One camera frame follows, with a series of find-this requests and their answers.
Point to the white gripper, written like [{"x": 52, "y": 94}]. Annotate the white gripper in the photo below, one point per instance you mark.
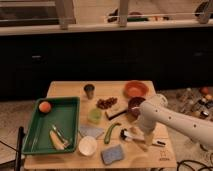
[{"x": 148, "y": 138}]

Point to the white black dish brush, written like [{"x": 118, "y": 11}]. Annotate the white black dish brush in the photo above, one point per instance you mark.
[{"x": 126, "y": 135}]

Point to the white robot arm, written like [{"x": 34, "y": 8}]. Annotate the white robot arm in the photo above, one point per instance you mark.
[{"x": 154, "y": 109}]

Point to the blue sponge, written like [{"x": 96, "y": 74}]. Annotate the blue sponge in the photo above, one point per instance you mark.
[{"x": 112, "y": 154}]

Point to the dark red bowl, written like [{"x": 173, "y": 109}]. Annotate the dark red bowl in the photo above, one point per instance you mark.
[{"x": 133, "y": 106}]

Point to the black tan block eraser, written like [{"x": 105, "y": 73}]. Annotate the black tan block eraser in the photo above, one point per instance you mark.
[{"x": 115, "y": 112}]

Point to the orange bowl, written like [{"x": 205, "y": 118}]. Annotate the orange bowl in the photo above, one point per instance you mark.
[{"x": 135, "y": 88}]

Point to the bunch of brown grapes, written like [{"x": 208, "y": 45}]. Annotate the bunch of brown grapes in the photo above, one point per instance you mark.
[{"x": 106, "y": 103}]

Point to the green plastic cup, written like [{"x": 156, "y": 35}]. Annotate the green plastic cup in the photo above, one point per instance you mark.
[{"x": 95, "y": 115}]

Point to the white round bowl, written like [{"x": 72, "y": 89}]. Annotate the white round bowl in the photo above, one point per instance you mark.
[{"x": 87, "y": 146}]

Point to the grey cloth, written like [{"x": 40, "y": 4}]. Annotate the grey cloth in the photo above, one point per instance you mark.
[{"x": 86, "y": 130}]

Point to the metal cup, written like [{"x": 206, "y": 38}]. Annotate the metal cup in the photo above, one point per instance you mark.
[{"x": 89, "y": 90}]

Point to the metal fork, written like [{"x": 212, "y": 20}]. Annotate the metal fork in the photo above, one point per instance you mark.
[{"x": 65, "y": 142}]

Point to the green plastic tray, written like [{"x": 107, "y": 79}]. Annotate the green plastic tray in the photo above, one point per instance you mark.
[{"x": 61, "y": 112}]

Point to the orange fruit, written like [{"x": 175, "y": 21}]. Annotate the orange fruit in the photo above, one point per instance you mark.
[{"x": 45, "y": 107}]

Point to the black stand pole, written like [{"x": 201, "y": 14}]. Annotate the black stand pole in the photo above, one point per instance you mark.
[{"x": 21, "y": 134}]

